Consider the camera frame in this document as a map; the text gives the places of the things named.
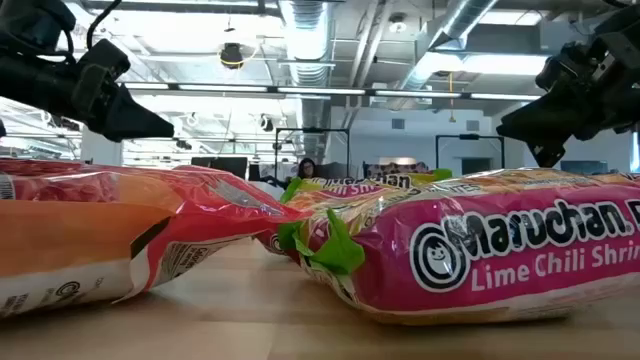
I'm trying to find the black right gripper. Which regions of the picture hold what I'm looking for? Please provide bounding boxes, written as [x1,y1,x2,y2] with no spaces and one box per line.
[496,47,640,169]

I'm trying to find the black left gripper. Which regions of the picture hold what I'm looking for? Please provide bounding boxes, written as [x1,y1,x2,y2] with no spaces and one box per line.
[0,47,175,144]

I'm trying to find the orange Saucy Noods pack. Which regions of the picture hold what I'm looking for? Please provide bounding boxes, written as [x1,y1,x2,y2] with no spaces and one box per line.
[0,158,301,319]

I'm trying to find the Maruchan lime chili shrimp pack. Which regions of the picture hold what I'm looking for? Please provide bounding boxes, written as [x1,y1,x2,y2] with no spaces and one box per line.
[254,168,454,259]
[277,167,640,326]

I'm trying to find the white pillar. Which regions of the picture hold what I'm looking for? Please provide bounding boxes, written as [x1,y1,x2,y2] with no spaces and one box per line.
[79,127,125,166]

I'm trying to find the rectangular ceiling light panel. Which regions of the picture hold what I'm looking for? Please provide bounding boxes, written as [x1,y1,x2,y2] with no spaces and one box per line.
[462,52,550,77]

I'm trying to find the black computer monitors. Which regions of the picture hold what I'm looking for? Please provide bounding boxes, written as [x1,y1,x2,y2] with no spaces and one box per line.
[189,155,250,181]

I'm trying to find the person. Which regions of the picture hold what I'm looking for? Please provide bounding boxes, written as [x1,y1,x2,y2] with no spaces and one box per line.
[287,157,319,184]

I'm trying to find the long LED strip light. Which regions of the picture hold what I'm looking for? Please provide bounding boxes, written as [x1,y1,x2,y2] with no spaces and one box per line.
[123,81,542,102]

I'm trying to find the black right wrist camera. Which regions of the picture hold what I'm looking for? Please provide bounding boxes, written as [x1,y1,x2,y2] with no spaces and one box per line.
[535,42,581,94]

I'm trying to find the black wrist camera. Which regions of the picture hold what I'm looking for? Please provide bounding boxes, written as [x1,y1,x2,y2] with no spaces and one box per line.
[74,38,132,86]
[535,42,581,94]

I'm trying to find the black metal frame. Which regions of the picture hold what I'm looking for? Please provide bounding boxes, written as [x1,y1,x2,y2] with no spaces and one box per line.
[434,133,506,171]
[273,127,351,194]

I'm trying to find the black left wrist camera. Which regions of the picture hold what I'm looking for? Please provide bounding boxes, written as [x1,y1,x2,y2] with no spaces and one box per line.
[74,38,132,86]

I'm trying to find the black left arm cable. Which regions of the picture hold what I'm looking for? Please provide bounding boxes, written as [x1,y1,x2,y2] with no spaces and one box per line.
[86,0,124,51]

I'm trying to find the black hanging ceiling camera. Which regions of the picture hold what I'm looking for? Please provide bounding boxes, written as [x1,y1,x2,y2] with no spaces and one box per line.
[218,42,246,70]

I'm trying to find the silver round air duct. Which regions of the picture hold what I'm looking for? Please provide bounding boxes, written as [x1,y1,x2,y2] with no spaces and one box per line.
[399,0,501,91]
[277,0,334,161]

